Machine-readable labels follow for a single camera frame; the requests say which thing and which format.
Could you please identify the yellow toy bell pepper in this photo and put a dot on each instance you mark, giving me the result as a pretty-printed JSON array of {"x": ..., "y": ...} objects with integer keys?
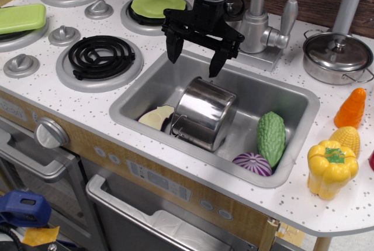
[{"x": 331, "y": 167}]

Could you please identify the grey oven door handle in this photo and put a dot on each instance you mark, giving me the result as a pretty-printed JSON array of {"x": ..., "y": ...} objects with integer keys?
[{"x": 49, "y": 165}]

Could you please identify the silver stove knob front left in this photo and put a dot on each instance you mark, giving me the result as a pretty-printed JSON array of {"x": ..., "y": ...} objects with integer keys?
[{"x": 21, "y": 66}]

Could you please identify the red toy at edge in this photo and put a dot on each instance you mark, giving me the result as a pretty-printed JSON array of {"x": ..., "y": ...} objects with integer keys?
[{"x": 371, "y": 160}]

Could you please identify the grey toy sink basin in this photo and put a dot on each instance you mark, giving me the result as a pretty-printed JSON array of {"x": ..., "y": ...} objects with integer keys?
[{"x": 164, "y": 83}]

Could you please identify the front black coil burner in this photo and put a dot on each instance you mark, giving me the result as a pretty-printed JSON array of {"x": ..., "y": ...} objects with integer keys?
[{"x": 99, "y": 64}]

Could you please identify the silver oven dial knob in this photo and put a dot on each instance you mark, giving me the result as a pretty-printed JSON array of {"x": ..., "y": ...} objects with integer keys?
[{"x": 49, "y": 134}]

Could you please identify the green toy bitter melon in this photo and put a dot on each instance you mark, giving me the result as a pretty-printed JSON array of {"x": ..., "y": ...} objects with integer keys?
[{"x": 271, "y": 137}]

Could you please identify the silver stove knob left middle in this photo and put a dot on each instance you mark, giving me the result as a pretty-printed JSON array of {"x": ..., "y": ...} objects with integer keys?
[{"x": 64, "y": 36}]

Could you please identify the back right burner under plate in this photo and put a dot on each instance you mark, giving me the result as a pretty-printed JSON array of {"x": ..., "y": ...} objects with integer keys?
[{"x": 141, "y": 25}]

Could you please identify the grey support pole right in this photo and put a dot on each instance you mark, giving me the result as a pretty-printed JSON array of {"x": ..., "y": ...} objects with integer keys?
[{"x": 345, "y": 16}]

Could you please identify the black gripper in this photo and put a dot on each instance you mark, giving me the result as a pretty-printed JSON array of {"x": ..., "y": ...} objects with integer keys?
[{"x": 204, "y": 25}]

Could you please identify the silver stove knob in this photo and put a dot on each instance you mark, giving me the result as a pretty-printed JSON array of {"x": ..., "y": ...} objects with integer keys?
[
  {"x": 98, "y": 10},
  {"x": 21, "y": 66},
  {"x": 64, "y": 36}
]

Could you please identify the silver stove knob centre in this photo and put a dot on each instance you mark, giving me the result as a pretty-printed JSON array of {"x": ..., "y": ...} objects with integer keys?
[{"x": 98, "y": 10}]

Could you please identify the silver toy faucet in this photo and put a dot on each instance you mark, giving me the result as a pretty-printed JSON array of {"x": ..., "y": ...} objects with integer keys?
[{"x": 263, "y": 45}]

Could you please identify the grey dishwasher door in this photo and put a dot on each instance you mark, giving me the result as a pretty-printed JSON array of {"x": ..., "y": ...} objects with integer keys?
[{"x": 139, "y": 220}]

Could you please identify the halved toy eggplant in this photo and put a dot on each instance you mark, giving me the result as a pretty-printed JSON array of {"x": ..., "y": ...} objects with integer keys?
[{"x": 157, "y": 117}]

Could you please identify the purple toy onion half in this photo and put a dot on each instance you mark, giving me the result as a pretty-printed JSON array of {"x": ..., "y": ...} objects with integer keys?
[{"x": 254, "y": 163}]

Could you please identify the green toy plate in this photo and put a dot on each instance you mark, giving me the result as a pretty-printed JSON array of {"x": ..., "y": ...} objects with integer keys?
[{"x": 155, "y": 8}]

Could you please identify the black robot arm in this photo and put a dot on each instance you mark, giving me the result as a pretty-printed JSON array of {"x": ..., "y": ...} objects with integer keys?
[{"x": 204, "y": 25}]

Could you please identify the green rectangular lid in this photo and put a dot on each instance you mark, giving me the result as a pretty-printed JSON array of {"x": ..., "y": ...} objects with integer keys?
[{"x": 22, "y": 18}]

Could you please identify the orange toy carrot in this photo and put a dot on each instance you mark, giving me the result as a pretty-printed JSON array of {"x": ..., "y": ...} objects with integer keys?
[{"x": 351, "y": 111}]

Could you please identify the lidded steel pot on counter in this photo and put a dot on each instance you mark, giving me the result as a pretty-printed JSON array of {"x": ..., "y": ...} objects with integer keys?
[{"x": 336, "y": 58}]

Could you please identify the lidded steel saucepan behind faucet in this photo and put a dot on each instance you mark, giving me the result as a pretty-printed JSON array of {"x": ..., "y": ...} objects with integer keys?
[{"x": 234, "y": 12}]

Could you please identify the yellow toy corn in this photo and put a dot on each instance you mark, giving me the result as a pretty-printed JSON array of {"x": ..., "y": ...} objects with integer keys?
[{"x": 348, "y": 136}]

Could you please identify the stainless steel pot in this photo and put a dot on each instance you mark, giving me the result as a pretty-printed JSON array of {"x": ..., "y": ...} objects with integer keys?
[{"x": 204, "y": 114}]

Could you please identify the blue clamp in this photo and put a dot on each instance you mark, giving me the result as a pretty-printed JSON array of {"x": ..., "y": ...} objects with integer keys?
[{"x": 25, "y": 209}]

